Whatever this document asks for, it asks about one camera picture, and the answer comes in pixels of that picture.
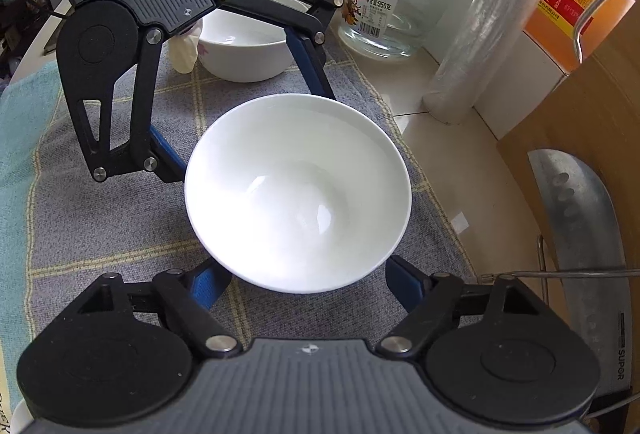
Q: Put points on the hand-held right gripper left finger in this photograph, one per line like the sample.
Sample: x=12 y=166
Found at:
x=210 y=283

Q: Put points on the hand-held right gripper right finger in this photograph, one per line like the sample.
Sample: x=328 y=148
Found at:
x=405 y=280

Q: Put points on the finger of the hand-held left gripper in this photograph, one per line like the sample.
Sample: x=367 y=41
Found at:
x=167 y=159
x=310 y=64

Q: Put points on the white floral bowl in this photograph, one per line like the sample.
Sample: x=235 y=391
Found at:
x=240 y=59
x=300 y=194

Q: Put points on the white floral plate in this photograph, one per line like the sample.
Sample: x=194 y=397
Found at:
x=20 y=419

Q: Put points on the person's left hand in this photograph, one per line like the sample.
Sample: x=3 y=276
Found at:
x=185 y=57

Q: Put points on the blue grey checkered towel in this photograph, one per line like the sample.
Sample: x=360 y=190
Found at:
x=100 y=224

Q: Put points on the tall clear plastic wrap roll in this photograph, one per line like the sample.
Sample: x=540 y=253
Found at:
x=475 y=39

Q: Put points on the wooden cutting board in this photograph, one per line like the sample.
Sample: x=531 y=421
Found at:
x=600 y=114

